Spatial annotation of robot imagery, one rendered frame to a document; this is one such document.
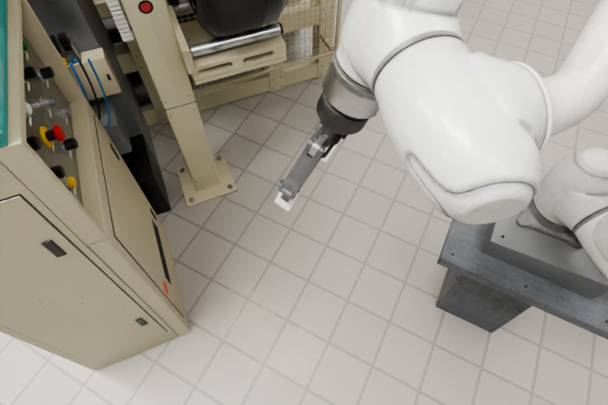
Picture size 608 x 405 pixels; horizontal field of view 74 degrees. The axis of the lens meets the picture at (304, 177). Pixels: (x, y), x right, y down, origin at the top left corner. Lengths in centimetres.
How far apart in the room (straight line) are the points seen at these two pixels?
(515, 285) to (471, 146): 105
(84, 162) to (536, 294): 135
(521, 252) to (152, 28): 135
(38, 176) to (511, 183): 80
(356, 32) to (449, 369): 164
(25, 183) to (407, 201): 173
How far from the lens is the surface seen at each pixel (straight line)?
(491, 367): 199
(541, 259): 134
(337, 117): 54
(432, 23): 42
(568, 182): 122
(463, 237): 138
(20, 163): 89
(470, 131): 35
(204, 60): 154
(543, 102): 41
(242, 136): 240
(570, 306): 143
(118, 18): 151
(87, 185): 123
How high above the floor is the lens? 180
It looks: 55 degrees down
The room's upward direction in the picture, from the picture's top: straight up
